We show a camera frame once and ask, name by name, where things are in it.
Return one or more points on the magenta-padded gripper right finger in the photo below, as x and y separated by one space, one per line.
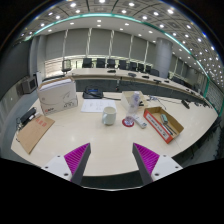
146 157

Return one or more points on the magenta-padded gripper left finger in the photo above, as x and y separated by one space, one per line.
77 157

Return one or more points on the shallow red-edged cardboard box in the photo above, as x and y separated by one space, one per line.
156 126

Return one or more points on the white remote control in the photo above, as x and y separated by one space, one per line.
140 122

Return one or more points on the flat round red coaster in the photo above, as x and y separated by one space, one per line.
128 124

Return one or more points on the flat brown cardboard piece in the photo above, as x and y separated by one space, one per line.
33 133

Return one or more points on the white ceramic mug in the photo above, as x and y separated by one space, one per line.
109 116

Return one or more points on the white paper sheet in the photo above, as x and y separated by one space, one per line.
96 106

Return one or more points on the small open beige box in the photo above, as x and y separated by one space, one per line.
126 98

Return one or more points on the large white cardboard box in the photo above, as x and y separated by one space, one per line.
56 96

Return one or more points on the black power strip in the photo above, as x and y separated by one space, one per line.
27 116

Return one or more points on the small black desk device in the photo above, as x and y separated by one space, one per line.
185 104

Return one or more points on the black electronic device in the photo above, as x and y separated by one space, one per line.
92 92

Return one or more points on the long curved conference desk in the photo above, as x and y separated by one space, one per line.
96 73

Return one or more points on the grey box monitor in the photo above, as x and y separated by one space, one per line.
29 85

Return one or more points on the row of black office chairs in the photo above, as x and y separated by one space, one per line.
111 63

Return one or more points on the grey round column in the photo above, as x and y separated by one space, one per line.
163 58

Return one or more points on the ceiling lights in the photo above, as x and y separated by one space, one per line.
101 1

